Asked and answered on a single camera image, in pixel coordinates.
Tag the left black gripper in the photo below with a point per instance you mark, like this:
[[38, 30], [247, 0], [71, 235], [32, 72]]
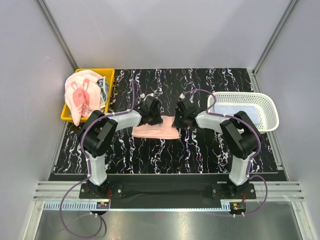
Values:
[[158, 120]]

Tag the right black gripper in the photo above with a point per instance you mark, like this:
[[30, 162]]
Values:
[[176, 124]]

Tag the pink hedgehog towel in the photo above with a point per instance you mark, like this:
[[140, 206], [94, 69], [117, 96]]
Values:
[[162, 130]]

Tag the light blue towel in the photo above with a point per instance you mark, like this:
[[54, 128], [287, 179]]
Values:
[[251, 111]]

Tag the pink rabbit towel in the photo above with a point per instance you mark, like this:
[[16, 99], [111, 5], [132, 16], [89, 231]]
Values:
[[82, 94]]

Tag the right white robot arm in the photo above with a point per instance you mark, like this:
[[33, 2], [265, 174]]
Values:
[[240, 134]]

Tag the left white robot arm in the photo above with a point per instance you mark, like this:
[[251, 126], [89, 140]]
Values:
[[96, 135]]

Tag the blue patterned towel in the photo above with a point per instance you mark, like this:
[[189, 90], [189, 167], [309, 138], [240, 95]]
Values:
[[104, 91]]

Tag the yellow plastic bin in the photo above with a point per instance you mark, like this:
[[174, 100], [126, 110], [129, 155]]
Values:
[[109, 73]]

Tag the white perforated plastic basket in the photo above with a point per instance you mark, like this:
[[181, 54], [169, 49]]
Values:
[[267, 112]]

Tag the right controller board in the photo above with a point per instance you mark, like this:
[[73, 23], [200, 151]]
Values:
[[238, 206]]

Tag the controller board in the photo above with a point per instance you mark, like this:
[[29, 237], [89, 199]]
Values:
[[104, 205], [238, 206]]

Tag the left controller board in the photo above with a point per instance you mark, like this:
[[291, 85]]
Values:
[[104, 205]]

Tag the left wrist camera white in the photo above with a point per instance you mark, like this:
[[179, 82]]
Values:
[[143, 96]]

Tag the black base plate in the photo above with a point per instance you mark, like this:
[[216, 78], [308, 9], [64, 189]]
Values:
[[152, 192]]

